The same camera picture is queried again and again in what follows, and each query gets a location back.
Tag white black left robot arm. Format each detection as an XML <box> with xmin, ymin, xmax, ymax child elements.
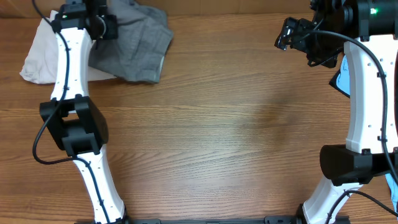
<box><xmin>32</xmin><ymin>0</ymin><xmax>130</xmax><ymax>223</ymax></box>

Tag grey shorts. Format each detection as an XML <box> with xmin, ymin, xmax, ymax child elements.
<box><xmin>88</xmin><ymin>0</ymin><xmax>174</xmax><ymax>84</ymax></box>

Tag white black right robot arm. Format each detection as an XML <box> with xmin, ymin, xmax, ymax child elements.
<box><xmin>275</xmin><ymin>1</ymin><xmax>397</xmax><ymax>223</ymax></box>

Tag beige folded shorts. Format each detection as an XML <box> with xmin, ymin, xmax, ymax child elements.
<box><xmin>19</xmin><ymin>10</ymin><xmax>118</xmax><ymax>85</ymax></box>

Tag light blue shirt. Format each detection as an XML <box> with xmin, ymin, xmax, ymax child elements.
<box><xmin>335</xmin><ymin>56</ymin><xmax>397</xmax><ymax>212</ymax></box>

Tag black polo shirt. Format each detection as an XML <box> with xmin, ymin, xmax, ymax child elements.
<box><xmin>329</xmin><ymin>70</ymin><xmax>350</xmax><ymax>98</ymax></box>

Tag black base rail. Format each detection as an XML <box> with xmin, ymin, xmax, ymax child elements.
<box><xmin>74</xmin><ymin>214</ymin><xmax>351</xmax><ymax>224</ymax></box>

